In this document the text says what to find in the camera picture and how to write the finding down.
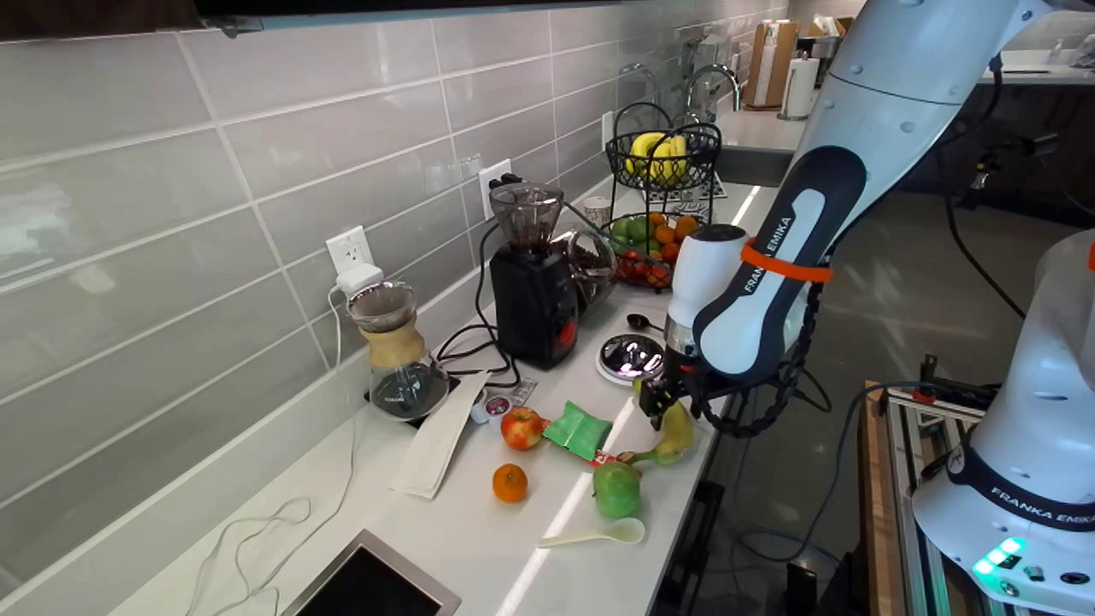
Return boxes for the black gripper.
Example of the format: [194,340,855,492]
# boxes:
[635,353,726,427]

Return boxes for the yellow green banana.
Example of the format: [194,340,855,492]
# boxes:
[625,404,694,465]

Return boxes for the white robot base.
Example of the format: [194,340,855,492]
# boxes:
[910,228,1095,616]

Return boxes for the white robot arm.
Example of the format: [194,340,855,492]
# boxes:
[667,0,1092,439]

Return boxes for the yellow bananas in basket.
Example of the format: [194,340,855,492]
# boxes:
[621,129,686,184]

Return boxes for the round silver lid dish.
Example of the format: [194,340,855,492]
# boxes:
[595,337,665,387]

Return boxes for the black measuring spoon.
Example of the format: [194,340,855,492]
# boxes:
[625,311,665,337]

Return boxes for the green snack packet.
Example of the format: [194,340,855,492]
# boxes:
[545,404,610,463]

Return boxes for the green apple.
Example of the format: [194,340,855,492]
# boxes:
[593,465,642,520]

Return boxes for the mixed fruit in lower basket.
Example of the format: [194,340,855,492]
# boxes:
[610,212,700,292]

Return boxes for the white plastic spoon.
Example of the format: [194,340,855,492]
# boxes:
[539,517,646,548]

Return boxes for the red yellow apple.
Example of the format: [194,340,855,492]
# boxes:
[500,407,548,453]

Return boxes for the black coffee grinder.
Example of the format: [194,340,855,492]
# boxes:
[489,176,579,369]

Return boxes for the black two-tier fruit basket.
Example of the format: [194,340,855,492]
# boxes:
[600,99,726,295]

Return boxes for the small orange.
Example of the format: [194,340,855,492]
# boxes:
[494,463,529,503]

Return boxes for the kitchen sink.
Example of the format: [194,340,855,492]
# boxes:
[715,149,794,187]

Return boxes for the wooden robot cart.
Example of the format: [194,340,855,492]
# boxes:
[858,390,977,616]

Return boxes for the white folded paper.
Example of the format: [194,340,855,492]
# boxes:
[394,372,487,500]

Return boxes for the glass jar blender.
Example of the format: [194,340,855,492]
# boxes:
[348,282,449,423]

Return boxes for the paper towel roll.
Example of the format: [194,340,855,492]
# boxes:
[779,60,818,120]

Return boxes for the countertop induction plate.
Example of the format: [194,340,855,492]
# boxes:
[285,531,463,616]

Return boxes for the white cord on counter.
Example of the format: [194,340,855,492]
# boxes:
[182,421,369,616]

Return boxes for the white wall outlet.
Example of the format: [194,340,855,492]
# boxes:
[324,227,384,299]

